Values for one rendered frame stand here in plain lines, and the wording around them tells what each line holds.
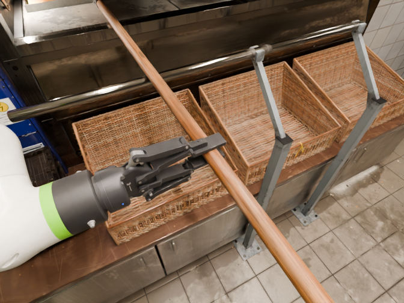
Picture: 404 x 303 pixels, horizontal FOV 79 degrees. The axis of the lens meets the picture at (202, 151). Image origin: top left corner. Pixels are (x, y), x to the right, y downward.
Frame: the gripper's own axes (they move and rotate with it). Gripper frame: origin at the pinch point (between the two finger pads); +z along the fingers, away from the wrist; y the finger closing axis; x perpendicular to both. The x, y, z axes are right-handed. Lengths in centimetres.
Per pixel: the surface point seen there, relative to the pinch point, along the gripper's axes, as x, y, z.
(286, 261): 23.4, -0.9, -0.6
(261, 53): -30.5, 2.3, 37.0
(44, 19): -89, 1, -22
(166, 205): -20, 48, -6
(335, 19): -67, 18, 121
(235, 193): 11.2, -1.0, -0.7
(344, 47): -63, 36, 134
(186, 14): -69, 1, 29
